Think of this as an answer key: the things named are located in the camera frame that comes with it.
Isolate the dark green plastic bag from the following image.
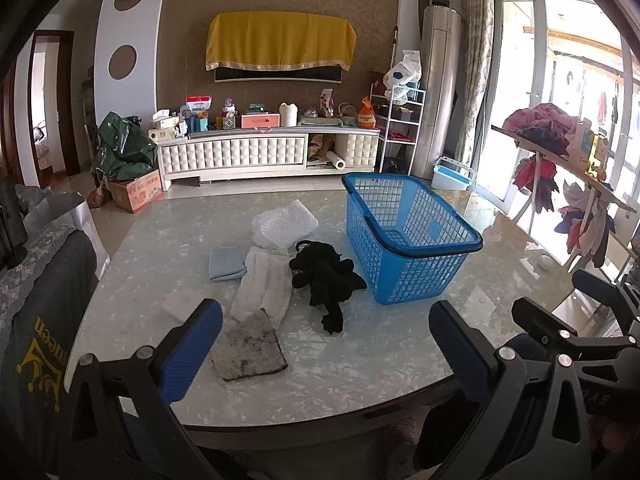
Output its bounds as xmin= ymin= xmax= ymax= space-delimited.
xmin=93 ymin=112 xmax=158 ymax=182

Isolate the patterned curtain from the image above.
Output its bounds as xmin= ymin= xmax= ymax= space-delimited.
xmin=456 ymin=0 xmax=495 ymax=166

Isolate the tall standing air conditioner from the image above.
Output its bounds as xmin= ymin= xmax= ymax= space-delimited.
xmin=411 ymin=6 xmax=462 ymax=180

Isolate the black plush toy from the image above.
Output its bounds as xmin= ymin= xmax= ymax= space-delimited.
xmin=288 ymin=240 xmax=368 ymax=335

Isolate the white foam block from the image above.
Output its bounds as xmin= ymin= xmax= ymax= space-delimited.
xmin=162 ymin=290 xmax=205 ymax=323

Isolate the white cylinder jar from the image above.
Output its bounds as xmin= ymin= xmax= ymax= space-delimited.
xmin=279 ymin=103 xmax=298 ymax=128

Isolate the grey speckled sponge pad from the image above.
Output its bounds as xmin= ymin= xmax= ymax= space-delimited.
xmin=212 ymin=309 xmax=288 ymax=382

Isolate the white metal shelf rack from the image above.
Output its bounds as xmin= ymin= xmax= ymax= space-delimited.
xmin=369 ymin=82 xmax=426 ymax=174

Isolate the cardboard box on floor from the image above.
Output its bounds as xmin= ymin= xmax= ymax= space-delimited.
xmin=108 ymin=170 xmax=163 ymax=214

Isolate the white paper roll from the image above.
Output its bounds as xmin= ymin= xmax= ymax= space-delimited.
xmin=326 ymin=151 xmax=346 ymax=170

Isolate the blue white mop bucket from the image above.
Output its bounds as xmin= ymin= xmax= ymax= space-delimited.
xmin=431 ymin=156 xmax=476 ymax=191

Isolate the light blue cloth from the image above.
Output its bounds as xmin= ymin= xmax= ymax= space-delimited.
xmin=208 ymin=247 xmax=248 ymax=282

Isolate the blue plastic laundry basket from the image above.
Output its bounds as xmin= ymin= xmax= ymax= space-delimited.
xmin=342 ymin=172 xmax=484 ymax=304

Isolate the pink clothes pile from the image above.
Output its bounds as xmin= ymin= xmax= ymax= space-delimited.
xmin=502 ymin=103 xmax=580 ymax=158

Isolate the white tufted TV cabinet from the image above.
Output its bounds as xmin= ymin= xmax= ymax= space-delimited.
xmin=157 ymin=126 xmax=379 ymax=191

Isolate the white fluffy towel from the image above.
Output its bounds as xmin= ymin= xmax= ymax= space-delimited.
xmin=230 ymin=247 xmax=292 ymax=330

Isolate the pink drawer box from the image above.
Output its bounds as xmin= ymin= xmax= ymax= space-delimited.
xmin=241 ymin=113 xmax=280 ymax=129

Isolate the orange bag on cabinet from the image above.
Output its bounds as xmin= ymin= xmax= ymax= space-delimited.
xmin=357 ymin=96 xmax=376 ymax=129

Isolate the clothes drying rack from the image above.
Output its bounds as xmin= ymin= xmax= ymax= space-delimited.
xmin=493 ymin=127 xmax=639 ymax=278

